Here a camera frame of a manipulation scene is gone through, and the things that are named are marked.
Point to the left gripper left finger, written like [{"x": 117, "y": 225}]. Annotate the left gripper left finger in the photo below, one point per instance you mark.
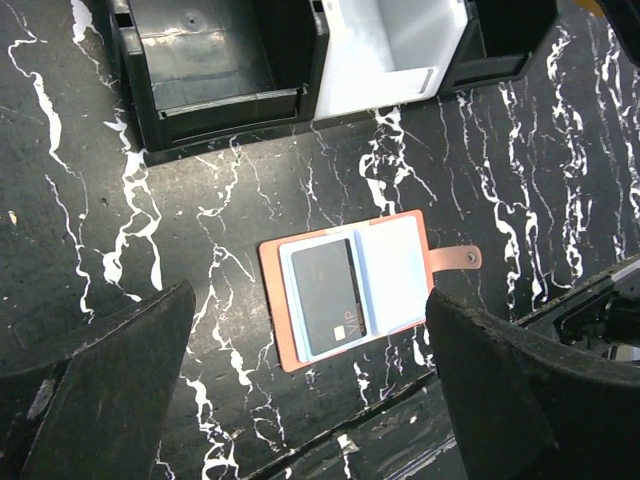
[{"x": 91, "y": 403}]

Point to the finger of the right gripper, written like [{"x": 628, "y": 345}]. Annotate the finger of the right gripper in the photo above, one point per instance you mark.
[{"x": 600, "y": 316}]

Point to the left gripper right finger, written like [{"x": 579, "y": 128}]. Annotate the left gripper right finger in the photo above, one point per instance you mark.
[{"x": 523, "y": 406}]

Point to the pink leather card holder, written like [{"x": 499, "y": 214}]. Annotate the pink leather card holder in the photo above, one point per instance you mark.
[{"x": 396, "y": 269}]

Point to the black VIP card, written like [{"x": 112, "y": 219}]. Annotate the black VIP card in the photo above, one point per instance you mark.
[{"x": 329, "y": 297}]

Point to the right black tray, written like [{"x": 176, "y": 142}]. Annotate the right black tray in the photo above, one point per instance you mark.
[{"x": 499, "y": 42}]

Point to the black tray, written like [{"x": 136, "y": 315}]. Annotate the black tray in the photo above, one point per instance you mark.
[
  {"x": 499, "y": 42},
  {"x": 201, "y": 70}
]

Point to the middle white tray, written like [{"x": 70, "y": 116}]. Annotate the middle white tray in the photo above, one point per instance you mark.
[{"x": 387, "y": 52}]

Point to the left black tray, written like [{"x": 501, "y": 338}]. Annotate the left black tray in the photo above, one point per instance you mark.
[{"x": 201, "y": 70}]

